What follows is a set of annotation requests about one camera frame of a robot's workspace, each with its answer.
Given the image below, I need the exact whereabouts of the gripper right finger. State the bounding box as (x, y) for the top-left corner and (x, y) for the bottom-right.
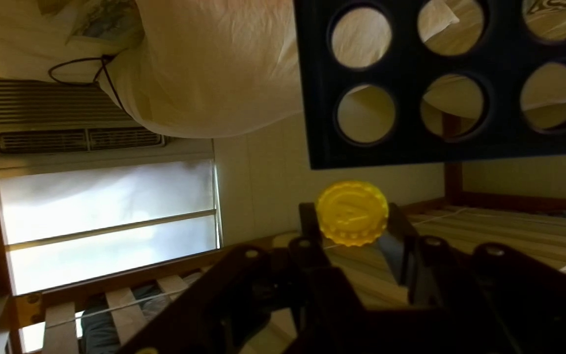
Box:
(378, 203), (566, 354)

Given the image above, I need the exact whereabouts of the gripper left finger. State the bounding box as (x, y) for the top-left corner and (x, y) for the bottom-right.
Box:
(121, 202), (363, 354)

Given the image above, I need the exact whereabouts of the yellow game chip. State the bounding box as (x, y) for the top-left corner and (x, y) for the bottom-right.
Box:
(315, 180), (390, 247)

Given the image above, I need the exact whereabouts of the dark blue connect four board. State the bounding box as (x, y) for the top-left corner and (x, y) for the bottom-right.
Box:
(293, 0), (566, 171)

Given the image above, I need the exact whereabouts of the window with white blind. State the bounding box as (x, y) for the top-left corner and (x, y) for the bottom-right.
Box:
(0, 158), (223, 340)

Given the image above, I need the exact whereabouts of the white duvet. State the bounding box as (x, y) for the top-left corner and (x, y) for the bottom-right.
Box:
(0, 0), (460, 139)

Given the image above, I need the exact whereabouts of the window air conditioner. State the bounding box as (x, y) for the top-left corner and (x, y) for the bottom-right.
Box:
(0, 76), (167, 156)

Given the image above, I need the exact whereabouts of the patterned pillow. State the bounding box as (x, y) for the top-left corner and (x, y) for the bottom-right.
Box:
(36, 0), (146, 51)

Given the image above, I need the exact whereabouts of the black cable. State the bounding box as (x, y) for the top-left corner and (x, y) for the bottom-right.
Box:
(47, 55), (127, 113)

